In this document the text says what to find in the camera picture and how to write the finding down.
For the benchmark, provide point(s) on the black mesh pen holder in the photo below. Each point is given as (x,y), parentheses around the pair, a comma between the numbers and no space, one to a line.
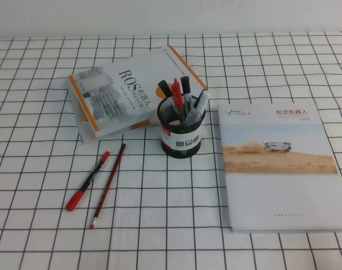
(182,146)

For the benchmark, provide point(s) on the clear plastic pen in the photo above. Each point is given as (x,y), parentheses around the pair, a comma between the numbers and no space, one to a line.
(191,116)

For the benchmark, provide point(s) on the red gel pen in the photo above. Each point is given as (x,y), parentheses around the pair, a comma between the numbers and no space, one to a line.
(176,92)

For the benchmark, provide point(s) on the black capped marker pen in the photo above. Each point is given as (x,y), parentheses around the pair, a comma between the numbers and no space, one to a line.
(165,87)
(185,83)

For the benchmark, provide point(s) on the black marker grey cap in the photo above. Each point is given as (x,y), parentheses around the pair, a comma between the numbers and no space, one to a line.
(203,98)

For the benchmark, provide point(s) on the white orange ROS book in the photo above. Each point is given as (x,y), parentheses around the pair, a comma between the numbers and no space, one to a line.
(117,84)

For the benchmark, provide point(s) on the red black pencil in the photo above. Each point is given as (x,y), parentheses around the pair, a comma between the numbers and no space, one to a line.
(109,182)

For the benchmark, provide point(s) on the AgileX desert photo brochure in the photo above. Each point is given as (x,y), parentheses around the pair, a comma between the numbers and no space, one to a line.
(272,191)

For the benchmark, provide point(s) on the red black marker pen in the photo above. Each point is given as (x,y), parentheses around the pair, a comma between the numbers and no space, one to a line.
(75,201)

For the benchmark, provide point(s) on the white black grid tablecloth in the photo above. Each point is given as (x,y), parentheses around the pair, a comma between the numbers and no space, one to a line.
(33,168)

